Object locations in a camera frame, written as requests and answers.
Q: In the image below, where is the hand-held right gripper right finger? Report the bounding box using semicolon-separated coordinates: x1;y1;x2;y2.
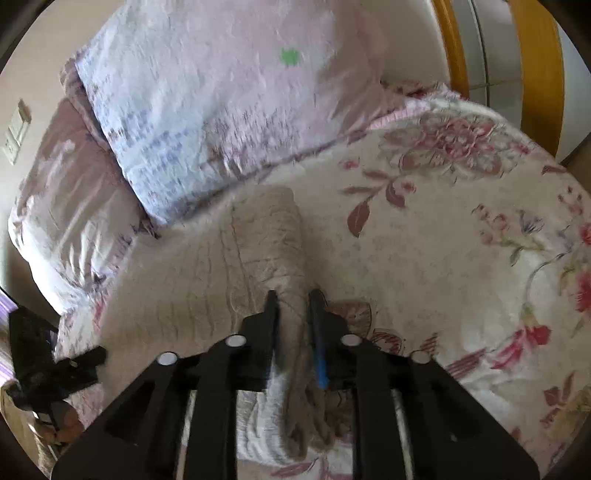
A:
307;289;540;480

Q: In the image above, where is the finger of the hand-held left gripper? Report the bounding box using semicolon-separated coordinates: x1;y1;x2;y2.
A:
55;347;108;376

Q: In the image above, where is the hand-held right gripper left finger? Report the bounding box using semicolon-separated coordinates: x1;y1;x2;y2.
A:
51;290;281;480

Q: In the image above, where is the cream cable-knit sweater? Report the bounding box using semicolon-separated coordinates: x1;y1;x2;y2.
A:
106;186;354;463

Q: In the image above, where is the person's left hand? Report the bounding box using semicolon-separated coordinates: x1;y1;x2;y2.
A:
50;401;88;446

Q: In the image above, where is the pink floral pillow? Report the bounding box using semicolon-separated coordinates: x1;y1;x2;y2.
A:
7;97;160;319

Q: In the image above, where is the floral bed sheet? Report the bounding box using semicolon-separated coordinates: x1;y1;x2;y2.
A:
46;82;591;480

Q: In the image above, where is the lavender print pillow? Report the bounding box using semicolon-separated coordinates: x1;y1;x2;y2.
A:
60;0;393;228

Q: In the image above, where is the wooden framed wardrobe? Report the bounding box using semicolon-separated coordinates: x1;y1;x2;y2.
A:
431;0;583;163

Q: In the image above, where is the white wall switch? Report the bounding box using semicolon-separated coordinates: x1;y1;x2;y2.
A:
2;99;33;167

